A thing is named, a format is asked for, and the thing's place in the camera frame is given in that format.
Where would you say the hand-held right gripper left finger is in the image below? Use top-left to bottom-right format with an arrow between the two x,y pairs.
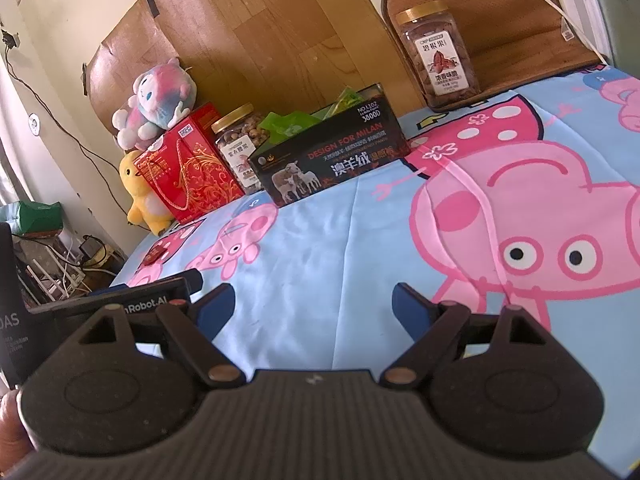
62,282 -> 247,389

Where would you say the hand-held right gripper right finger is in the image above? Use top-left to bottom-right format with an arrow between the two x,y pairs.
381,282 -> 567,389

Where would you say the black cardboard box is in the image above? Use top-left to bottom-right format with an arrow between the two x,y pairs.
247,83 -> 414,210

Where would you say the person's left hand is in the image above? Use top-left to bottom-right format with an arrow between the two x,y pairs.
0,390 -> 32,466

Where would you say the yellowed power strip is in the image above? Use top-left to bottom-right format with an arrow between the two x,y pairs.
74,234 -> 127,269

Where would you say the small red packet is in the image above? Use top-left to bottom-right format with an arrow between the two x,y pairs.
141,245 -> 169,267

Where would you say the green carton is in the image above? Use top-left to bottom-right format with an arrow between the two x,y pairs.
9,200 -> 64,239

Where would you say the yellow plush duck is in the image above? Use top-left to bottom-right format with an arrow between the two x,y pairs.
118,149 -> 176,237

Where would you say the printed cartoon blanket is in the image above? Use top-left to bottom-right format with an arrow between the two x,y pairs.
112,62 -> 640,478

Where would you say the red gift box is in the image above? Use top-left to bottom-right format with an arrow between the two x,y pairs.
133,101 -> 247,226

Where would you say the short nut jar gold lid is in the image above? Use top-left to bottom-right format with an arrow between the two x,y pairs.
210,103 -> 274,196

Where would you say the pink blue plush toy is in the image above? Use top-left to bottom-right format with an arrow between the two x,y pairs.
110,57 -> 199,151

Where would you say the tall nut jar white label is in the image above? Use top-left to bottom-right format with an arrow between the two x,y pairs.
394,1 -> 484,114

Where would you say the wooden headboard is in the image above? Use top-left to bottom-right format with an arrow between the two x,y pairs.
81,0 -> 427,127

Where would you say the brown woven mat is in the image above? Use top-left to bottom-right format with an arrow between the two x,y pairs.
380,0 -> 612,112

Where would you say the black wall cable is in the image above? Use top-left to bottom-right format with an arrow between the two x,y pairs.
0,42 -> 132,213

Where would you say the white cable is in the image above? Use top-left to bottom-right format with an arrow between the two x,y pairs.
494,0 -> 609,64

